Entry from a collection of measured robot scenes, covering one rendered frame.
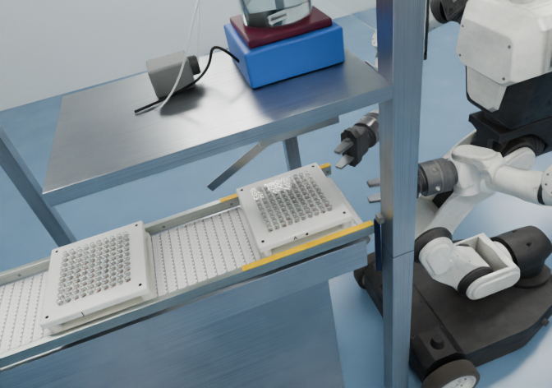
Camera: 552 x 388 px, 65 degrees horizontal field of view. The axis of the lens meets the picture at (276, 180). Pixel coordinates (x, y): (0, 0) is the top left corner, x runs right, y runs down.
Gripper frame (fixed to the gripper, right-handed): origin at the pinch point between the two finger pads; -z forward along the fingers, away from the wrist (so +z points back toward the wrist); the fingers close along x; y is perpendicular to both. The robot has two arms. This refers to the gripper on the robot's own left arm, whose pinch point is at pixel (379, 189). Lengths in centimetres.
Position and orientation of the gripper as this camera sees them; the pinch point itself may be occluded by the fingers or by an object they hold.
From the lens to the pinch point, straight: 113.9
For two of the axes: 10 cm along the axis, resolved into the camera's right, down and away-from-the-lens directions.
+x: 1.6, 7.7, 6.2
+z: 9.7, -2.3, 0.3
